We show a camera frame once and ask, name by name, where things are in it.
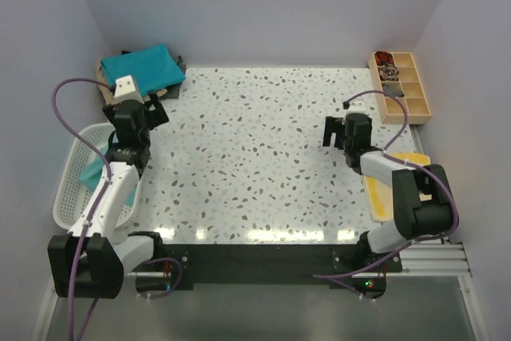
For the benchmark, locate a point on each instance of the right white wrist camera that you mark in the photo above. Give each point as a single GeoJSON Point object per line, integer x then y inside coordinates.
{"type": "Point", "coordinates": [354, 106]}

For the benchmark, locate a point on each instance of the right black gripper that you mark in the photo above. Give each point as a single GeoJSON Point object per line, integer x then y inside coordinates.
{"type": "Point", "coordinates": [333, 124]}

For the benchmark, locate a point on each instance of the folded dark grey t shirt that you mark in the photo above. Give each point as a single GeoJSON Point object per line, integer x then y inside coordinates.
{"type": "Point", "coordinates": [175, 85]}

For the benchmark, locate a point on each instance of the wooden compartment box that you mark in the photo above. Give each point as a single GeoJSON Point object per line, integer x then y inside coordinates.
{"type": "Point", "coordinates": [414, 100]}

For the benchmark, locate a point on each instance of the red black patterned cloth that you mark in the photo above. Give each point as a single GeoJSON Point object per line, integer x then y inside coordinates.
{"type": "Point", "coordinates": [384, 58]}

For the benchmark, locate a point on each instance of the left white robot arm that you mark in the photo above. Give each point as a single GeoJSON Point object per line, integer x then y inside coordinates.
{"type": "Point", "coordinates": [83, 262]}

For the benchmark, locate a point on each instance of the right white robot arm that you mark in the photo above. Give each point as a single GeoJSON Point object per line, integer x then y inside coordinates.
{"type": "Point", "coordinates": [423, 205]}

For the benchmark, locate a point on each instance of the white plastic laundry basket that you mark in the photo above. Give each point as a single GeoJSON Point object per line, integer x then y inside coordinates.
{"type": "Point", "coordinates": [72, 196]}

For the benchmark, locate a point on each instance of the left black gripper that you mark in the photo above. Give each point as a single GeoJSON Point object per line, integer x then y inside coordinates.
{"type": "Point", "coordinates": [159, 113]}

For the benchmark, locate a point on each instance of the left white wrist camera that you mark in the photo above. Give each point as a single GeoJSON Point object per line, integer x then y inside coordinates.
{"type": "Point", "coordinates": [126, 89]}

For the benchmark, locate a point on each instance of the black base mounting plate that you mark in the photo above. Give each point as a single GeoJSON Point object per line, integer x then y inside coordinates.
{"type": "Point", "coordinates": [248, 264]}

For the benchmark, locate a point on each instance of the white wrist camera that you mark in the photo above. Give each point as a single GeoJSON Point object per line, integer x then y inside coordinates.
{"type": "Point", "coordinates": [354, 106]}
{"type": "Point", "coordinates": [126, 89]}

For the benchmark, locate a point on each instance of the dark grey rolled cloth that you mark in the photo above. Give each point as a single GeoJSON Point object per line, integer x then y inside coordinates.
{"type": "Point", "coordinates": [393, 89]}

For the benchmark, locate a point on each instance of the mint green t shirt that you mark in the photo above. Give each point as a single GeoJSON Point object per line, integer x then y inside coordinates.
{"type": "Point", "coordinates": [91, 174]}

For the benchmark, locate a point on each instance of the yellow chick towel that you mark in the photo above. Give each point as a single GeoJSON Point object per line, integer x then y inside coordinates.
{"type": "Point", "coordinates": [379, 195]}

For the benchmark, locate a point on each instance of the grey patterned rolled cloth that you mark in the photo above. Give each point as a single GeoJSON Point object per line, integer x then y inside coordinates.
{"type": "Point", "coordinates": [388, 73]}

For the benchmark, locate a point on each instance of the folded teal t shirt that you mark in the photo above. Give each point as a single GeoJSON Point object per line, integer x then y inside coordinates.
{"type": "Point", "coordinates": [115, 67]}

